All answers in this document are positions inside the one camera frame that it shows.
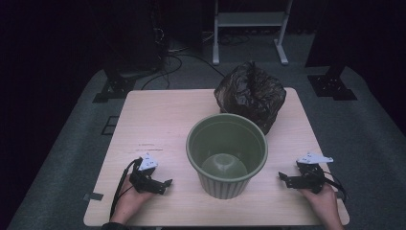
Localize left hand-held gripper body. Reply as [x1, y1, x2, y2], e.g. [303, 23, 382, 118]
[128, 152, 165, 196]

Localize person's left hand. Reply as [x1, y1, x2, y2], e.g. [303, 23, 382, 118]
[111, 173, 158, 224]

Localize person's right hand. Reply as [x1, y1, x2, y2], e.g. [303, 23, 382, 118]
[298, 182, 340, 225]

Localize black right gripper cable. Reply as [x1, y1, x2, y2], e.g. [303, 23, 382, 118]
[323, 171, 349, 203]

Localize white metal stand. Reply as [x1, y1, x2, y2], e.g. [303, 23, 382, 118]
[212, 0, 294, 67]

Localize green plastic bin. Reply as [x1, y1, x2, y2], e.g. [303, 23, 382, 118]
[185, 112, 269, 200]

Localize black plastic garbage bag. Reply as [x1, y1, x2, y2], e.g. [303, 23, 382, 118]
[213, 60, 287, 136]

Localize black floor cable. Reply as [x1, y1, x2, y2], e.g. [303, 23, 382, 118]
[141, 53, 226, 91]

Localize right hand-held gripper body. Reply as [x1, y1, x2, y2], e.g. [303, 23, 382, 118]
[290, 151, 334, 195]

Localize black stand base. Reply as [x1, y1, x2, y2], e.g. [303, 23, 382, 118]
[92, 63, 137, 104]
[306, 64, 358, 102]

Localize dark cabinet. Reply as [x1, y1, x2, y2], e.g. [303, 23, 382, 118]
[103, 0, 168, 75]

